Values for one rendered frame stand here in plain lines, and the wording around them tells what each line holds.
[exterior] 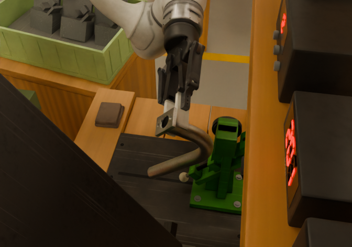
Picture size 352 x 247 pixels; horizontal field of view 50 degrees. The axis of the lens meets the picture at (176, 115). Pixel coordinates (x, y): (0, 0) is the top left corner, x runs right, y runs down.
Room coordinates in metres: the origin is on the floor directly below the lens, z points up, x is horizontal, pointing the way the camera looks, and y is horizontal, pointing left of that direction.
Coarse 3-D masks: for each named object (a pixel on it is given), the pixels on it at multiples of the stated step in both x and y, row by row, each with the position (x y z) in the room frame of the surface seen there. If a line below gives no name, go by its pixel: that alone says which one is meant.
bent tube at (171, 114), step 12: (168, 120) 0.47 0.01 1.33; (156, 132) 0.46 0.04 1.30; (180, 132) 0.46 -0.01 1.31; (192, 132) 0.47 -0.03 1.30; (204, 132) 0.48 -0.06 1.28; (204, 144) 0.47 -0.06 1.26; (180, 156) 0.52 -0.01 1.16; (192, 156) 0.50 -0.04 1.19; (204, 156) 0.48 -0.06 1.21; (156, 168) 0.53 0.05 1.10; (168, 168) 0.51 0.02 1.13; (180, 168) 0.50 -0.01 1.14
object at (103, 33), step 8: (96, 8) 1.48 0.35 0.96; (96, 16) 1.47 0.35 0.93; (104, 16) 1.46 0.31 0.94; (96, 24) 1.41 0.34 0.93; (104, 24) 1.43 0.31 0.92; (96, 32) 1.39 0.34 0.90; (104, 32) 1.38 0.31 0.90; (112, 32) 1.37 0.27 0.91; (96, 40) 1.38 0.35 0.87; (104, 40) 1.37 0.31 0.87
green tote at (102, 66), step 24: (24, 0) 1.66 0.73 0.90; (144, 0) 1.55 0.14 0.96; (0, 24) 1.49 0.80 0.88; (0, 48) 1.35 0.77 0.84; (24, 48) 1.30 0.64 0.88; (48, 48) 1.26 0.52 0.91; (72, 48) 1.21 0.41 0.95; (120, 48) 1.29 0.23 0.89; (72, 72) 1.22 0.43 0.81; (96, 72) 1.18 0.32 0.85
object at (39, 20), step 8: (40, 0) 1.59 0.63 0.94; (48, 0) 1.58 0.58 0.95; (56, 0) 1.56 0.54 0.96; (32, 8) 1.53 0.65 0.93; (40, 8) 1.56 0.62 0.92; (32, 16) 1.52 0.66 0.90; (40, 16) 1.50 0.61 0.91; (48, 16) 1.49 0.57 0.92; (56, 16) 1.50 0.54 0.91; (32, 24) 1.51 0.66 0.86; (40, 24) 1.49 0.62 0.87; (48, 24) 1.47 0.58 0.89; (56, 24) 1.49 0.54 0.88; (48, 32) 1.46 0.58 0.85
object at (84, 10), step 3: (84, 6) 1.49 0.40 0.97; (81, 9) 1.49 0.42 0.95; (84, 9) 1.48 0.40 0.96; (87, 9) 1.48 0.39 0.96; (75, 12) 1.45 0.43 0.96; (78, 12) 1.46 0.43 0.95; (81, 12) 1.48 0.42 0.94; (84, 12) 1.48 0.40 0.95; (87, 12) 1.48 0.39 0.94; (75, 15) 1.45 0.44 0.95; (78, 15) 1.44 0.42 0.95; (81, 15) 1.46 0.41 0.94; (84, 15) 1.48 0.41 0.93
